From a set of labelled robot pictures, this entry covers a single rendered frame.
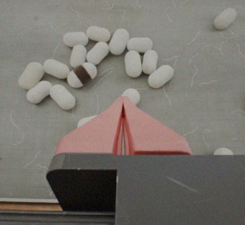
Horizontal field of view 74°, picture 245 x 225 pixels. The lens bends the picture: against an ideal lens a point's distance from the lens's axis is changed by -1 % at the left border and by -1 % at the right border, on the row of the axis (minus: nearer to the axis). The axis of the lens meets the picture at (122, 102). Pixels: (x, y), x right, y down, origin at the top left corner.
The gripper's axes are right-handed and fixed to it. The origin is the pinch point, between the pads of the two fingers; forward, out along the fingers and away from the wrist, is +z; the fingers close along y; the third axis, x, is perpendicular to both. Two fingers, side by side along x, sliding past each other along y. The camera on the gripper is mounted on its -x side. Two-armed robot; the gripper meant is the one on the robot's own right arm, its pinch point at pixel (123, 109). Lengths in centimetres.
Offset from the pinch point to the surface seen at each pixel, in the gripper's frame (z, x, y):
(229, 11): 14.8, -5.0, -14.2
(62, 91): 6.2, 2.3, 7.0
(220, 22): 14.0, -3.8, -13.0
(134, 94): 5.8, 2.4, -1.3
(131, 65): 8.7, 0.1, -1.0
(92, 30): 12.6, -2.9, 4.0
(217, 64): 10.9, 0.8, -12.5
